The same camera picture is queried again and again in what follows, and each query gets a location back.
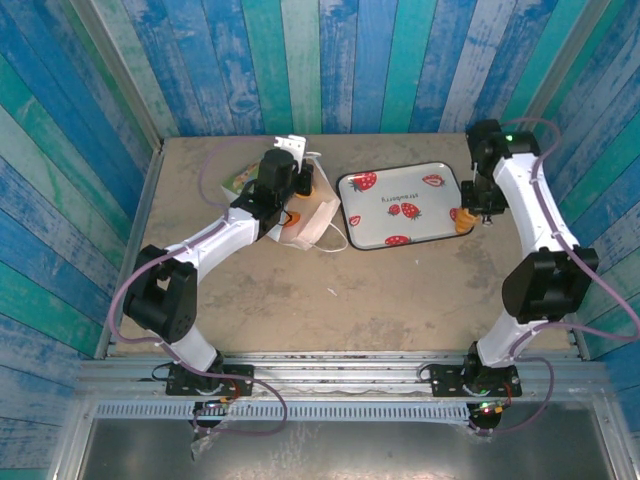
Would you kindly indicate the small fake croissant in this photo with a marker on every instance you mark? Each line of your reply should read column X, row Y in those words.
column 463, row 221

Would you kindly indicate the white paper bag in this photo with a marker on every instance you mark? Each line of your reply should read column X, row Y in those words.
column 320, row 210

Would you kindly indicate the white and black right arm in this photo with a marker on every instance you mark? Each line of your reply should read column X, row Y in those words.
column 530, row 200

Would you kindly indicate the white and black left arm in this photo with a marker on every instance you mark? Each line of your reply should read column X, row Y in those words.
column 220, row 237

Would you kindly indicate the white strawberry print tray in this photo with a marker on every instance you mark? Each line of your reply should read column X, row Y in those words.
column 380, row 215

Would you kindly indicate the grey metal sheet panel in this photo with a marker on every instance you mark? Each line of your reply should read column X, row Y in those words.
column 350, row 450

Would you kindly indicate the clear plastic scrap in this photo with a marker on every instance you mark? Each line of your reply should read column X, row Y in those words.
column 200, row 445

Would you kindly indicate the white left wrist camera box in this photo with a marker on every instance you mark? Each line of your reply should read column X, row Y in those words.
column 292, row 145

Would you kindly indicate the aluminium corner post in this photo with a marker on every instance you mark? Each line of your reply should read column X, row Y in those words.
column 555, row 75
column 122, row 75

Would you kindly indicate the aluminium table side rail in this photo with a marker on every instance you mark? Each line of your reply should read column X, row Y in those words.
column 580, row 345
column 131, row 250

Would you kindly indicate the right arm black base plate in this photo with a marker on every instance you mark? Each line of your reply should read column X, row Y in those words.
column 445, row 380

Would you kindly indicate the aluminium mounting rail frame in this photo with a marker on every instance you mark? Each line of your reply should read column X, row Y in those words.
column 340, row 372

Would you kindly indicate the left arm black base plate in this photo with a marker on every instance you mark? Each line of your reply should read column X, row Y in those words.
column 235, row 375

